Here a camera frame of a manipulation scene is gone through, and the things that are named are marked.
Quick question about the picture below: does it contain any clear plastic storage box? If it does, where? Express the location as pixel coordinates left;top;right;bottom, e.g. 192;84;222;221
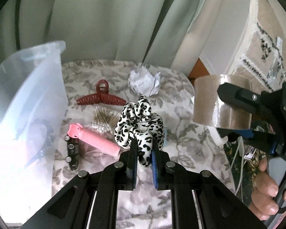
0;40;68;222

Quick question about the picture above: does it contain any person's right hand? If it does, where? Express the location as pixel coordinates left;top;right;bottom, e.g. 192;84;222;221
250;159;280;221

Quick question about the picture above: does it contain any roll of clear tape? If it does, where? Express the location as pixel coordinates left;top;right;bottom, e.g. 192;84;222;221
193;75;253;127

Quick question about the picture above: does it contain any mattress with lace cover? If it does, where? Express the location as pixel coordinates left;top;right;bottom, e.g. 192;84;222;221
172;0;286;93

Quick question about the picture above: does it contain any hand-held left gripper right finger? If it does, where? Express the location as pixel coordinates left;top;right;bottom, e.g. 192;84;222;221
151;145;267;229

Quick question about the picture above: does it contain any pale green curtain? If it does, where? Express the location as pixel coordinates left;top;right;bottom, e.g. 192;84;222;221
0;0;227;72

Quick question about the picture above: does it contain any black and white scrunchie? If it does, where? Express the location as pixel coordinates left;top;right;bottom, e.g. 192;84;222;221
114;95;164;169

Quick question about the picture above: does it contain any white power strip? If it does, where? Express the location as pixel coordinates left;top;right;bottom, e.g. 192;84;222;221
213;126;229;148

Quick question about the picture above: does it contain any white cable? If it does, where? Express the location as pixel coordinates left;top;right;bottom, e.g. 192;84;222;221
230;137;245;196

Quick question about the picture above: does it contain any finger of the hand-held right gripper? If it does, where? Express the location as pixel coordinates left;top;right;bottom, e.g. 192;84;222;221
217;126;277;154
217;83;270;115

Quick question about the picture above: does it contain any black toy car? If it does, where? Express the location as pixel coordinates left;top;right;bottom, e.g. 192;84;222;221
64;135;81;171

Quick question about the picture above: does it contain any bag of cotton swabs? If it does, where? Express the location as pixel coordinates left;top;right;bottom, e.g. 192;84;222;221
84;107;121;134

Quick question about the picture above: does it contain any crumpled white paper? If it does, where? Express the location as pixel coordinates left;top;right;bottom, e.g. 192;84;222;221
128;67;161;96

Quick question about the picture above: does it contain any pink hair roller clip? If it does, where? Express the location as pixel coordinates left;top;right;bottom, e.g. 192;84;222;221
67;123;121;157

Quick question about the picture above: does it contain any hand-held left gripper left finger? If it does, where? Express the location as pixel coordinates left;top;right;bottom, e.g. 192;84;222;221
21;138;138;229

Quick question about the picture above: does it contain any floral fleece blanket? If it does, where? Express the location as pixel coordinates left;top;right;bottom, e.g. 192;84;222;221
51;60;236;229

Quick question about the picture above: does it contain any brown hair claw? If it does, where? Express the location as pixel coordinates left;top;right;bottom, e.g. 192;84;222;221
76;79;127;106

